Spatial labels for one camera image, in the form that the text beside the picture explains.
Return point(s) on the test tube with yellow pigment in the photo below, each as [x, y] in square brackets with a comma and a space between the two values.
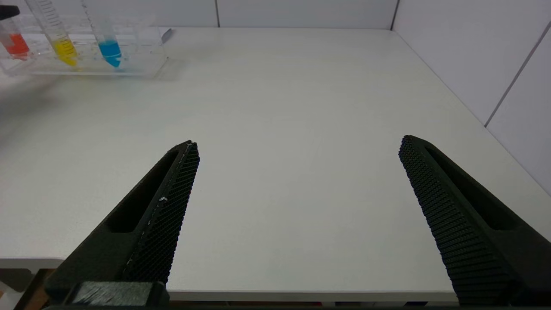
[65, 49]

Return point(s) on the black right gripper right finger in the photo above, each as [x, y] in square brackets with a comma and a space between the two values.
[465, 232]

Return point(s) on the test tube with red pigment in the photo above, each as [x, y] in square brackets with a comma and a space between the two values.
[16, 45]

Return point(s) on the clear acrylic test tube rack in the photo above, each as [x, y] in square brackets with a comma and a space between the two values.
[137, 60]

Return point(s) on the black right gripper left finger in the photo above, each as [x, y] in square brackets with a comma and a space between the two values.
[159, 232]

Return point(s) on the test tube with blue pigment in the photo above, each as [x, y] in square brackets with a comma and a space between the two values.
[110, 49]

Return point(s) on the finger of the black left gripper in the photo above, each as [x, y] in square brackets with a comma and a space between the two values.
[7, 12]

